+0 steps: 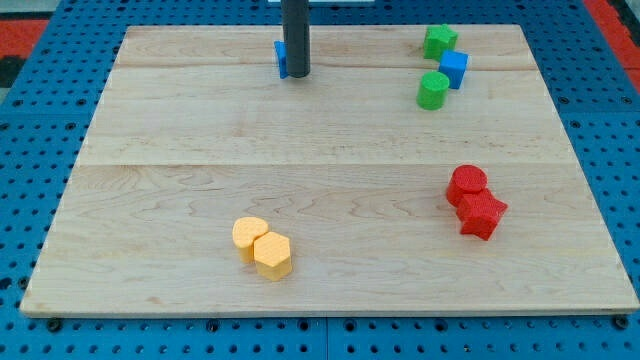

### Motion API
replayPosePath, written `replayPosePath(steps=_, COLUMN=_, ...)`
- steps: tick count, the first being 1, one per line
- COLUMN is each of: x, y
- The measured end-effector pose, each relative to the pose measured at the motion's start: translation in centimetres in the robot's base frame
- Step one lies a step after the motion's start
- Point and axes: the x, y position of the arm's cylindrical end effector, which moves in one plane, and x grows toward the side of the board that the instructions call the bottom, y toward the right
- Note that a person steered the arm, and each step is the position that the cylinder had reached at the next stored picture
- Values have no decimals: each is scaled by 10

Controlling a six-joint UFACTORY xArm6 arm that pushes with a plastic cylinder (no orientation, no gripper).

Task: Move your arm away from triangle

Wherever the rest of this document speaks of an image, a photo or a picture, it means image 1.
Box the blue triangle block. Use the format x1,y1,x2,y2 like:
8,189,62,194
274,41,288,79

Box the yellow hexagon block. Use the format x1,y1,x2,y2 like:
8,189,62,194
254,232,292,281

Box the yellow heart block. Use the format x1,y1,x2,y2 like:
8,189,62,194
232,217,269,263

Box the light wooden board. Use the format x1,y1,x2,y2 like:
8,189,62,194
21,25,639,318

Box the green cylinder block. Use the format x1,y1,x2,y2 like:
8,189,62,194
416,71,450,110

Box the red cylinder block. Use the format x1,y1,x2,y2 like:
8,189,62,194
446,164,488,207

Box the red star block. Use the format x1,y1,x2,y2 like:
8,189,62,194
456,189,508,241

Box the blue cube block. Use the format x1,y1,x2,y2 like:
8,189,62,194
438,50,469,89

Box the green star block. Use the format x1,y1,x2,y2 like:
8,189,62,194
423,24,459,61

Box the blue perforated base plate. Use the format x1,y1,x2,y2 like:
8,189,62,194
1,0,639,359

